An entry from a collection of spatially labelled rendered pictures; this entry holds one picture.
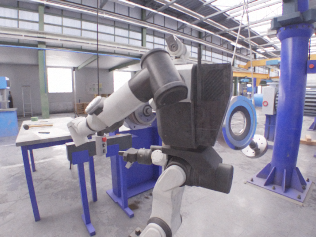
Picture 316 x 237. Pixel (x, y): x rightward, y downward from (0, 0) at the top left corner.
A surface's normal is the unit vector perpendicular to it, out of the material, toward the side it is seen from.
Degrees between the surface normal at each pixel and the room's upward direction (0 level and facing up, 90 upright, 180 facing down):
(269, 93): 90
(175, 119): 101
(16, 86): 90
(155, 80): 81
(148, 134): 90
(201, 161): 90
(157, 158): 57
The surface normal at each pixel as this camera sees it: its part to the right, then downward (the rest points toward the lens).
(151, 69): -0.59, -0.11
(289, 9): -0.78, 0.09
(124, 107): 0.00, 0.65
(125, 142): 0.62, 0.11
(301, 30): -0.29, 0.73
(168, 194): -0.55, 0.12
